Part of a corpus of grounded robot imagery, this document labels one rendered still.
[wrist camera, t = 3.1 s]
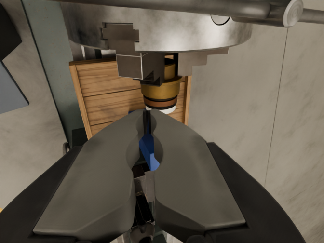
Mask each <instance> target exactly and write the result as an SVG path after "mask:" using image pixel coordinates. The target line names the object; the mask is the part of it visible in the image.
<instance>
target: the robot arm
mask: <svg viewBox="0 0 324 243"><path fill-rule="evenodd" d="M147 125H148V129H149V134H151V135H152V136H153V137H154V158H155V159H156V160H157V161H158V163H159V164H160V165H159V167H158V168H157V169H156V171H155V173H154V188H155V211H156V223H157V225H158V227H159V228H160V229H162V230H163V231H165V232H167V233H168V234H170V235H172V236H174V237H175V238H177V239H179V240H180V241H181V242H183V243H306V242H305V240H304V238H303V237H302V235H301V233H300V232H299V230H298V229H297V227H296V226H295V224H294V223H293V221H292V220H291V218H290V217H289V216H288V214H287V213H286V212H285V210H284V209H283V208H282V207H281V206H280V205H279V203H278V202H277V201H276V200H275V199H274V198H273V196H272V195H271V194H270V193H269V192H268V191H267V190H266V189H265V188H264V187H263V186H262V185H261V184H260V183H259V182H258V181H256V180H255V179H254V178H253V177H252V176H251V175H250V174H249V173H248V172H246V171H245V170H244V169H243V168H242V167H241V166H240V165H239V164H238V163H237V162H236V161H235V160H233V159H232V158H231V157H230V156H229V155H228V154H227V153H226V152H225V151H223V150H222V149H221V148H220V147H219V146H218V145H217V144H216V143H215V142H207V141H206V140H205V139H204V138H203V137H202V136H200V135H199V134H198V133H197V132H196V131H194V130H193V129H191V128H190V127H188V126H186V125H185V124H183V123H181V122H180V121H178V120H176V119H174V118H172V117H170V116H169V115H167V114H165V113H163V112H161V111H159V110H158V109H151V110H144V109H137V110H135V111H133V112H131V113H130V114H128V115H126V116H124V117H122V118H121V119H119V120H117V121H115V122H113V123H112V124H110V125H108V126H107V127H105V128H103V129H102V130H100V131H99V132H98V133H96V134H95V135H94V136H92V137H91V138H90V139H89V140H88V141H87V142H86V143H85V144H83V145H82V146H74V147H73V148H72V149H71V150H70V151H68V152H67V153H66V154H65V155H64V156H63V157H61V158H60V159H59V160H58V161H57V162H56V163H54V164H53V165H52V166H51V167H50V168H49V169H47V170H46V171H45V172H44V173H43V174H42V175H40V176H39V177H38V178H37V179H36V180H35V181H33V182H32V183H31V184H30V185H29V186H28V187H26V188H25V189H24V190H23V191H22V192H21V193H20V194H18V195H17V196H16V197H15V198H14V199H13V200H12V201H11V202H10V203H9V204H8V205H7V206H6V207H5V208H4V209H3V210H2V211H1V212H0V243H110V242H111V241H113V240H115V239H116V238H118V237H119V236H121V235H122V234H124V233H125V232H127V231H128V230H129V229H130V228H131V227H132V225H133V223H134V217H135V206H136V196H135V184H134V176H133V172H132V170H131V169H132V167H133V165H134V164H135V163H136V162H137V160H138V159H139V158H140V152H139V141H140V139H141V138H142V137H143V136H144V134H147Z"/></svg>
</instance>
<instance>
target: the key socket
mask: <svg viewBox="0 0 324 243"><path fill-rule="evenodd" d="M210 16H211V19H212V21H213V22H214V23H215V24H216V25H221V24H223V23H225V22H226V21H227V20H228V18H229V16H220V15H214V14H211V15H210Z"/></svg>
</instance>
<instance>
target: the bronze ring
mask: <svg viewBox="0 0 324 243"><path fill-rule="evenodd" d="M175 72H176V62H175V61H174V60H173V59H170V58H165V81H164V83H163V84H162V85H161V86H160V87H158V86H149V85H142V84H141V93H142V94H143V100H144V104H145V106H147V107H148V108H151V109H158V110H165V109H170V108H172V107H174V106H175V105H176V104H177V95H178V94H179V92H180V81H181V80H182V78H183V77H178V76H177V75H176V74H175Z"/></svg>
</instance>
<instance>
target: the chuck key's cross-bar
mask: <svg viewBox="0 0 324 243"><path fill-rule="evenodd" d="M46 1H57V2H69V3H81V4H92V5H104V6H116V7H128V8H139V9H151V10H163V11H174V12H186V13H198V14H214V15H226V16H237V17H249V18H260V19H265V18H267V17H268V15H269V13H270V10H271V4H270V3H266V2H259V1H252V0H46ZM298 22H304V23H316V24H324V11H321V10H314V9H307V8H303V12H302V15H301V17H300V19H299V20H298Z"/></svg>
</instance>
